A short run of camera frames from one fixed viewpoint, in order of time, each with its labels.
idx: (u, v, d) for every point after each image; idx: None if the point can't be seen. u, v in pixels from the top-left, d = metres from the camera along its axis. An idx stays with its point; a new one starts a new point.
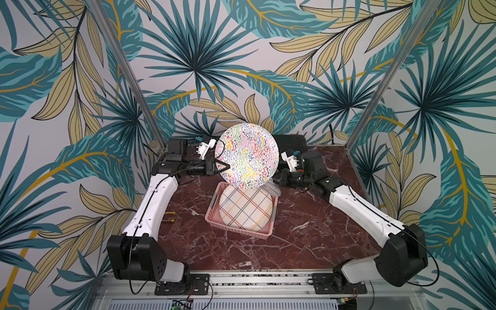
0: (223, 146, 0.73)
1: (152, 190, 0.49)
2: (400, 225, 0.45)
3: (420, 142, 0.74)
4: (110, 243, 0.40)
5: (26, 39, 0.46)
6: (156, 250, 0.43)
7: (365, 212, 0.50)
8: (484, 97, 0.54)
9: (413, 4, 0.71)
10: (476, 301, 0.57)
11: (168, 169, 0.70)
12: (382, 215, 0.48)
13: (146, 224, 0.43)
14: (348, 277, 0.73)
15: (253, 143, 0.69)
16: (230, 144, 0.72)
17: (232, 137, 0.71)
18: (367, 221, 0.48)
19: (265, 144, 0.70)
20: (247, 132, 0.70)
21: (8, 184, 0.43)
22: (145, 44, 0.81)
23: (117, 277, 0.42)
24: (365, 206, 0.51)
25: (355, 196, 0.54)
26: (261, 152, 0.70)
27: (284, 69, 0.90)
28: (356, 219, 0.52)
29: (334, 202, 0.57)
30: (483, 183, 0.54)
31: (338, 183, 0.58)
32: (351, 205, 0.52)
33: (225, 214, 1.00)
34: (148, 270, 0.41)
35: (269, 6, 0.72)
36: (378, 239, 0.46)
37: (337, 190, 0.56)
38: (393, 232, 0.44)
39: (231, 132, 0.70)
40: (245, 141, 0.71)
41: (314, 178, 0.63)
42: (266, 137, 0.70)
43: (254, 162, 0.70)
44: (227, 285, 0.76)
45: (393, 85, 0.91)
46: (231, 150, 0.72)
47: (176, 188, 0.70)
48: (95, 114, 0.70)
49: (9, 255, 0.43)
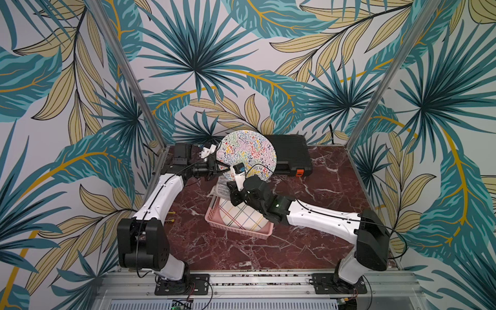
0: (224, 152, 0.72)
1: (160, 185, 0.54)
2: (355, 217, 0.47)
3: (420, 142, 0.74)
4: (121, 226, 0.43)
5: (26, 40, 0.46)
6: (162, 237, 0.46)
7: (325, 220, 0.49)
8: (484, 97, 0.54)
9: (413, 4, 0.71)
10: (476, 301, 0.57)
11: (175, 170, 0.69)
12: (337, 215, 0.49)
13: (154, 211, 0.47)
14: (350, 279, 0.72)
15: (250, 145, 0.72)
16: (229, 149, 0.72)
17: (230, 143, 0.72)
18: (331, 227, 0.48)
19: (261, 145, 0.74)
20: (243, 137, 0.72)
21: (8, 184, 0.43)
22: (145, 44, 0.81)
23: (122, 263, 0.44)
24: (321, 214, 0.51)
25: (308, 208, 0.53)
26: (259, 152, 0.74)
27: (284, 69, 0.90)
28: (319, 228, 0.52)
29: (294, 223, 0.55)
30: (483, 183, 0.54)
31: (288, 201, 0.57)
32: (310, 220, 0.51)
33: (226, 214, 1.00)
34: (152, 256, 0.43)
35: (269, 6, 0.72)
36: (347, 239, 0.47)
37: (290, 210, 0.55)
38: (356, 226, 0.46)
39: (228, 139, 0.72)
40: (243, 146, 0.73)
41: (265, 205, 0.58)
42: (261, 139, 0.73)
43: (252, 162, 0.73)
44: (227, 285, 0.76)
45: (393, 84, 0.91)
46: (231, 154, 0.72)
47: (182, 187, 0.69)
48: (95, 114, 0.70)
49: (9, 255, 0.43)
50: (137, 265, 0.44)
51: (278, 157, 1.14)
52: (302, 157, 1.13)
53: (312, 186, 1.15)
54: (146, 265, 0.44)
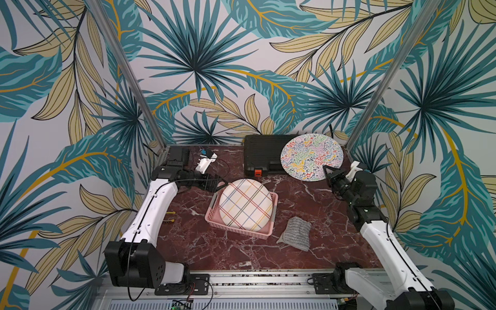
0: (303, 141, 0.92)
1: (151, 196, 0.49)
2: (427, 283, 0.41)
3: (420, 142, 0.74)
4: (110, 250, 0.39)
5: (26, 40, 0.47)
6: (155, 257, 0.43)
7: (393, 256, 0.46)
8: (484, 97, 0.54)
9: (413, 4, 0.71)
10: (476, 301, 0.57)
11: (168, 174, 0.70)
12: (411, 265, 0.45)
13: (144, 230, 0.43)
14: (349, 280, 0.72)
15: (325, 152, 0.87)
16: (308, 142, 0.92)
17: (314, 140, 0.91)
18: (391, 265, 0.46)
19: (332, 159, 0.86)
20: (327, 144, 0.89)
21: (8, 184, 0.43)
22: (145, 44, 0.81)
23: (113, 283, 0.42)
24: (396, 250, 0.47)
25: (389, 236, 0.51)
26: (322, 161, 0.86)
27: (284, 69, 0.90)
28: (381, 259, 0.49)
29: (365, 234, 0.54)
30: (483, 183, 0.54)
31: (377, 217, 0.55)
32: (381, 244, 0.49)
33: (225, 214, 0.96)
34: (146, 278, 0.41)
35: (269, 6, 0.72)
36: (396, 287, 0.43)
37: (372, 222, 0.54)
38: (415, 287, 0.41)
39: (318, 137, 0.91)
40: (320, 148, 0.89)
41: (354, 200, 0.61)
42: (338, 157, 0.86)
43: (310, 163, 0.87)
44: (227, 285, 0.76)
45: (393, 85, 0.91)
46: (305, 145, 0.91)
47: (176, 192, 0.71)
48: (95, 114, 0.70)
49: (9, 255, 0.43)
50: (130, 285, 0.42)
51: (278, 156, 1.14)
52: None
53: (312, 186, 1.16)
54: (139, 285, 0.42)
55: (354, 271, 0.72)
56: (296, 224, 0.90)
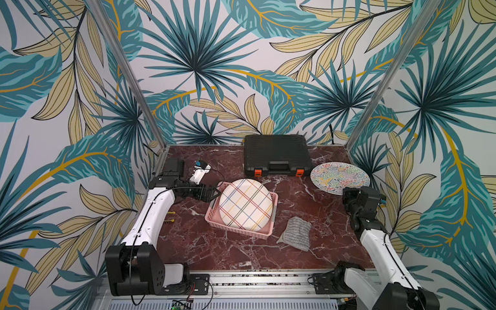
0: (339, 166, 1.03)
1: (150, 203, 0.50)
2: (415, 284, 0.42)
3: (420, 142, 0.74)
4: (109, 254, 0.39)
5: (26, 39, 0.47)
6: (155, 260, 0.43)
7: (386, 258, 0.49)
8: (484, 97, 0.54)
9: (413, 4, 0.71)
10: (476, 301, 0.57)
11: (165, 183, 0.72)
12: (402, 268, 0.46)
13: (144, 233, 0.44)
14: (347, 279, 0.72)
15: (352, 179, 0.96)
16: (343, 168, 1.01)
17: (349, 168, 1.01)
18: (382, 265, 0.48)
19: (355, 183, 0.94)
20: (359, 174, 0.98)
21: (8, 184, 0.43)
22: (145, 44, 0.81)
23: (114, 292, 0.41)
24: (390, 254, 0.50)
25: (385, 241, 0.54)
26: (346, 183, 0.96)
27: (284, 69, 0.90)
28: (375, 263, 0.51)
29: (363, 239, 0.58)
30: (483, 183, 0.54)
31: (378, 227, 0.59)
32: (376, 247, 0.52)
33: (226, 214, 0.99)
34: (146, 283, 0.40)
35: (269, 6, 0.72)
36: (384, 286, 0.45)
37: (372, 229, 0.58)
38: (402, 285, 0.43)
39: (352, 168, 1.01)
40: (351, 175, 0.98)
41: (357, 212, 0.66)
42: (361, 184, 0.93)
43: (336, 182, 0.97)
44: (227, 285, 0.76)
45: (392, 84, 0.91)
46: (338, 168, 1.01)
47: (174, 201, 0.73)
48: (95, 114, 0.70)
49: (9, 255, 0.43)
50: (130, 290, 0.41)
51: (278, 157, 1.14)
52: (302, 157, 1.09)
53: (311, 186, 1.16)
54: (141, 290, 0.41)
55: (354, 270, 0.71)
56: (296, 224, 0.90)
